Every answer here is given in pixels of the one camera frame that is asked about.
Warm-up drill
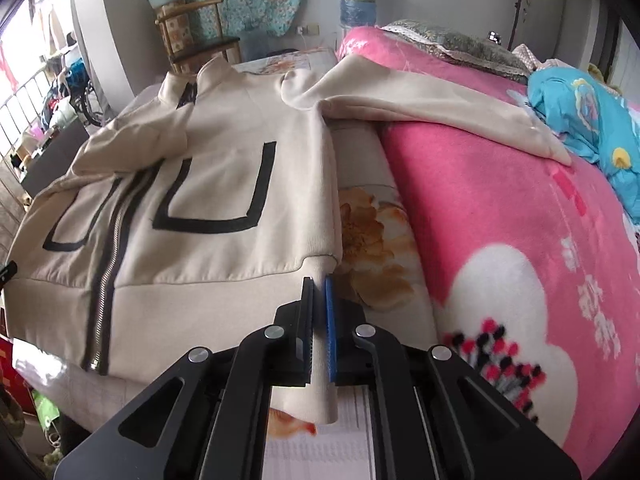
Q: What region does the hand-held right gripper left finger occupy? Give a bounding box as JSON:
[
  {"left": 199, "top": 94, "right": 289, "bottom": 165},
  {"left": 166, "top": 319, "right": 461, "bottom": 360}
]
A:
[{"left": 52, "top": 276, "right": 316, "bottom": 480}]

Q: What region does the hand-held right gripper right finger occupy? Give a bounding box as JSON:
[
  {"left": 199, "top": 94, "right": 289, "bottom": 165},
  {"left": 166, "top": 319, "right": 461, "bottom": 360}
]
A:
[{"left": 324, "top": 274, "right": 583, "bottom": 480}]

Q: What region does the beige zip jacket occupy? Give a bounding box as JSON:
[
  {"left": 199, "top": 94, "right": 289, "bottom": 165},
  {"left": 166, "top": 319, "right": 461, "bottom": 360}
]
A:
[{"left": 0, "top": 54, "right": 573, "bottom": 426}]

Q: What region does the red paper bag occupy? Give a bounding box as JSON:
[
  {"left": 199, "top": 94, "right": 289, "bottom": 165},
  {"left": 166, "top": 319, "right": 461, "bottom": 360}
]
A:
[{"left": 0, "top": 337, "right": 28, "bottom": 411}]

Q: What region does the dark cabinet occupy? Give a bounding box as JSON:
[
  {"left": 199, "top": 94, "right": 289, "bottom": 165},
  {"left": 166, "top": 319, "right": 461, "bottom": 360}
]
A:
[{"left": 22, "top": 120, "right": 88, "bottom": 196}]

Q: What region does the metal window railing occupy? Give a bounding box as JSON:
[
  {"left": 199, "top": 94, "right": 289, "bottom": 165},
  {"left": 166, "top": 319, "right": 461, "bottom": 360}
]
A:
[{"left": 0, "top": 60, "right": 66, "bottom": 241}]

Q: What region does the pink floral blanket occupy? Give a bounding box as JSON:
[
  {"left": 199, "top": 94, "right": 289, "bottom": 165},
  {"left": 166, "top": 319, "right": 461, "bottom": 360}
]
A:
[{"left": 335, "top": 25, "right": 640, "bottom": 480}]

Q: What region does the wheelchair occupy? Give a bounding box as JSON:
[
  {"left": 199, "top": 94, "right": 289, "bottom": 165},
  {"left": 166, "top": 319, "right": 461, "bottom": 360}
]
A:
[{"left": 52, "top": 57, "right": 108, "bottom": 128}]

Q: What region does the pink hanging garment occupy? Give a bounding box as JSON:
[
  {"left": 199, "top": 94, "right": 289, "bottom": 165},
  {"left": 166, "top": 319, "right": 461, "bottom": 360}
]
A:
[{"left": 0, "top": 40, "right": 18, "bottom": 91}]

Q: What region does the wooden chair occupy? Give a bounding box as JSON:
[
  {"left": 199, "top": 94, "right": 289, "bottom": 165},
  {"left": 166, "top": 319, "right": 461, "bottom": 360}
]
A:
[{"left": 154, "top": 0, "right": 242, "bottom": 75}]

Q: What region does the patterned carton stack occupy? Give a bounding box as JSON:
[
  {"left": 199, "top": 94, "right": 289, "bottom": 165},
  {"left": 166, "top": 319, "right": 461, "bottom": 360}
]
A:
[{"left": 164, "top": 12, "right": 195, "bottom": 57}]

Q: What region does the grey patterned pillow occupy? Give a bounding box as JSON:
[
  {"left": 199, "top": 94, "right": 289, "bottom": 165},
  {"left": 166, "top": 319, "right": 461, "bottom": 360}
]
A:
[{"left": 380, "top": 20, "right": 531, "bottom": 78}]

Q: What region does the blue water bottle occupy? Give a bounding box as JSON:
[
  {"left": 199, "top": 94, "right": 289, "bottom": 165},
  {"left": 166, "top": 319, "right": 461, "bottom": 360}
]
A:
[{"left": 340, "top": 0, "right": 378, "bottom": 28}]

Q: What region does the turquoise printed cloth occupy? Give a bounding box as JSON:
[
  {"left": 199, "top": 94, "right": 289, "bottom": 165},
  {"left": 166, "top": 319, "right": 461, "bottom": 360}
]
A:
[{"left": 527, "top": 67, "right": 640, "bottom": 196}]

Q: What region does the beige dotted cloth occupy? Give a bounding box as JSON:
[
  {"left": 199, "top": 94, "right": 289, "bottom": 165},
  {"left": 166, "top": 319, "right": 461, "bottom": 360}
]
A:
[{"left": 512, "top": 44, "right": 556, "bottom": 73}]

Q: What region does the white wardrobe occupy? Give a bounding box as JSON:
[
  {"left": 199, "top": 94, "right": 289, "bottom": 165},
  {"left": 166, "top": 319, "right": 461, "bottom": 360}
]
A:
[{"left": 515, "top": 0, "right": 621, "bottom": 56}]

